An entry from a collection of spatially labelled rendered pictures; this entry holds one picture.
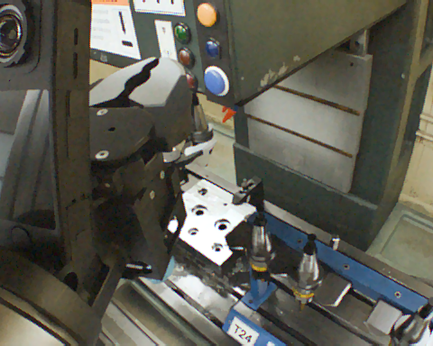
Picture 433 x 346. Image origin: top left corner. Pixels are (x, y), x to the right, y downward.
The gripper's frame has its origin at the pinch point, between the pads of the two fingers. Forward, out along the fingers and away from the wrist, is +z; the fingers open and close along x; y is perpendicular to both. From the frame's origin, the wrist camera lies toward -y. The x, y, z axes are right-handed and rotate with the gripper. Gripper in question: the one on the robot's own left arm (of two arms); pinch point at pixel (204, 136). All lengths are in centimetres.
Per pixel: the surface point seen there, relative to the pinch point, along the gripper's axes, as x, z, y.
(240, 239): 24.9, -11.2, 8.2
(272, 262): 33.8, -10.7, 8.2
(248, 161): -31, 39, 48
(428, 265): 51, 65, 73
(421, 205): 34, 86, 65
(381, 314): 56, -6, 8
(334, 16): 31.8, 6.3, -33.7
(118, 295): -17, -36, 57
